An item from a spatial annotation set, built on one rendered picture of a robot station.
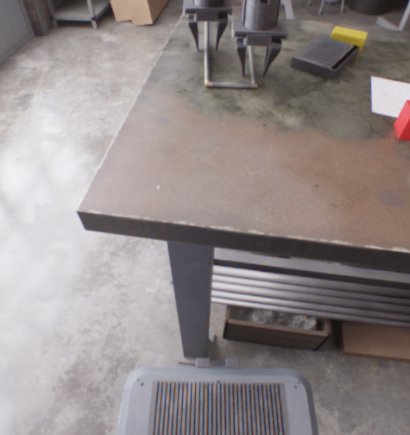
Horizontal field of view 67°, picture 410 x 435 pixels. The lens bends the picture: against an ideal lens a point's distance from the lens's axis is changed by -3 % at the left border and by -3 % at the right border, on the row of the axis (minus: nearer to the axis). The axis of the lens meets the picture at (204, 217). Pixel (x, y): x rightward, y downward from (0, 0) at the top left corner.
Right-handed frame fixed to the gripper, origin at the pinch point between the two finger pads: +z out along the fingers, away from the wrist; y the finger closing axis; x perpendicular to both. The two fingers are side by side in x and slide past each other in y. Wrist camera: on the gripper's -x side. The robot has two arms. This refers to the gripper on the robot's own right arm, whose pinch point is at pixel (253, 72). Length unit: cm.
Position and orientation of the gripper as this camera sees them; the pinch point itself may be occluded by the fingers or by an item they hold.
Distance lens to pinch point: 72.5
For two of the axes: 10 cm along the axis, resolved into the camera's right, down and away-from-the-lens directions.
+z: -0.1, 6.3, 7.8
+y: -10.0, -0.4, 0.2
